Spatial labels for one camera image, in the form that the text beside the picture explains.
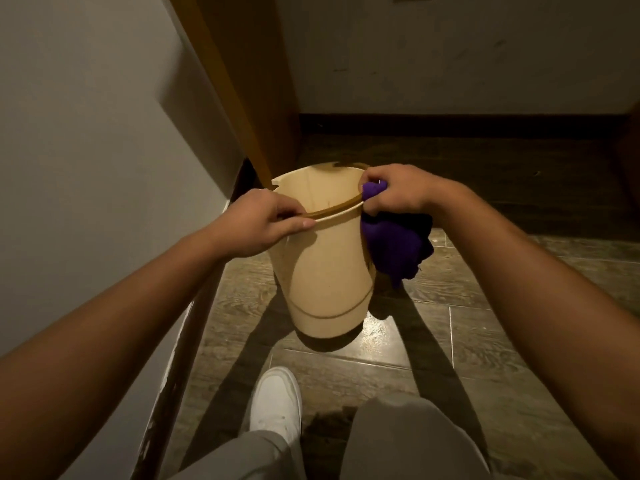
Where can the person's right fingers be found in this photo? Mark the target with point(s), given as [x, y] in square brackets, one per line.
[376, 192]

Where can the brown wooden door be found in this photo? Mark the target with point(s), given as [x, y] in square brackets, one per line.
[250, 79]

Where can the grey trousers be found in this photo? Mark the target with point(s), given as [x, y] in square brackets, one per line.
[410, 439]

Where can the person's right forearm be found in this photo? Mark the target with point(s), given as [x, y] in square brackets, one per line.
[545, 304]

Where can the white skirting board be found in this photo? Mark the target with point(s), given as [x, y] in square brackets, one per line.
[175, 374]

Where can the person's right hand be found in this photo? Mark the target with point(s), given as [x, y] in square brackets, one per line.
[407, 189]

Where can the person's left thumb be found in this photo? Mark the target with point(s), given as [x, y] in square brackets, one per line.
[292, 228]

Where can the white shoe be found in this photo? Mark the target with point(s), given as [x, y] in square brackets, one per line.
[276, 402]

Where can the cream plastic bucket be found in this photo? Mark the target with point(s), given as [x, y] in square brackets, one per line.
[322, 274]

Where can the person's left hand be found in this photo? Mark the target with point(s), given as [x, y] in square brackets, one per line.
[250, 224]

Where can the person's left forearm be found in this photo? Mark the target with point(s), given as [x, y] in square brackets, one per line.
[105, 344]

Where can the purple cloth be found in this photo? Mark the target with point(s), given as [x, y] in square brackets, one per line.
[395, 244]

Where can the dark skirting board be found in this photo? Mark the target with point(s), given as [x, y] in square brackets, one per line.
[460, 125]

